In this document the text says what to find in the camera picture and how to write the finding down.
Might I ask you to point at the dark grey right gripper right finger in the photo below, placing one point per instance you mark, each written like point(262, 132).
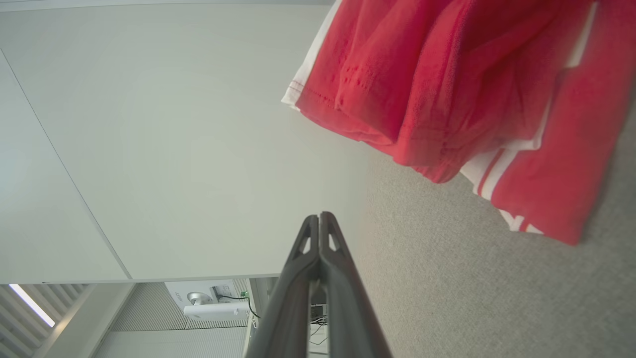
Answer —
point(348, 308)

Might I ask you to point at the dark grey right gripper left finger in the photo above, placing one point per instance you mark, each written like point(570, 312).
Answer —
point(293, 298)

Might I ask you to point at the red shorts with number print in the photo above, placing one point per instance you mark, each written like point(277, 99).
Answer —
point(397, 74)

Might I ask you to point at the red white striped jersey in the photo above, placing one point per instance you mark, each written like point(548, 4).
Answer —
point(571, 174)

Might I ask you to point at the white ceiling projector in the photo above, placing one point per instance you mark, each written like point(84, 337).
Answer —
point(208, 303)

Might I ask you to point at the long ceiling light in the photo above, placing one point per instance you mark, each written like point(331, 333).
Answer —
point(32, 304)

